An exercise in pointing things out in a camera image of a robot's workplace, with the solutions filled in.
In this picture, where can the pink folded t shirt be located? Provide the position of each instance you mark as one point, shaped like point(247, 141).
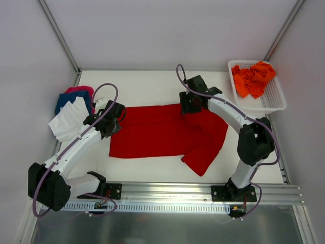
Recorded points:
point(81, 89)

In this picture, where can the aluminium mounting rail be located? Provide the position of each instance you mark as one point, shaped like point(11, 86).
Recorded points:
point(160, 192)

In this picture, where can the white plastic basket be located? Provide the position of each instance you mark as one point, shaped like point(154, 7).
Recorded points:
point(272, 100)

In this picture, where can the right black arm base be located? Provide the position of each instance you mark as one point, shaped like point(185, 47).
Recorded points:
point(230, 193)

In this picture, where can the orange t shirt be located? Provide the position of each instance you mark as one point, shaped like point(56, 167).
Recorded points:
point(252, 81)

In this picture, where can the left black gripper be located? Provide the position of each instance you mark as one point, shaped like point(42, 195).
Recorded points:
point(118, 112)

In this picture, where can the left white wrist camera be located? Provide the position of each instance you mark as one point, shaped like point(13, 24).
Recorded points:
point(100, 103)

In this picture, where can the white folded t shirt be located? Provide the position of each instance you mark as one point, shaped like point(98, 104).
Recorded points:
point(69, 121)

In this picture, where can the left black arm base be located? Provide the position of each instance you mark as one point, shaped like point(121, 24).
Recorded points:
point(108, 190)

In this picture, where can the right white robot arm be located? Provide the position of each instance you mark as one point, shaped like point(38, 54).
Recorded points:
point(255, 138)

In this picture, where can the blue folded t shirt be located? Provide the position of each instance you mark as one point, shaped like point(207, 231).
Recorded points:
point(71, 97)

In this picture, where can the white slotted cable duct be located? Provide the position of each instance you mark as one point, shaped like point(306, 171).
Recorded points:
point(206, 208)

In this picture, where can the red t shirt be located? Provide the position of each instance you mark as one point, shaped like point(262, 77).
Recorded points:
point(163, 131)

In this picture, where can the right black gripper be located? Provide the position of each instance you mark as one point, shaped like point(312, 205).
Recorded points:
point(189, 103)

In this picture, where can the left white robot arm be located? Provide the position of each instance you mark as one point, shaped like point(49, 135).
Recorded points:
point(49, 183)

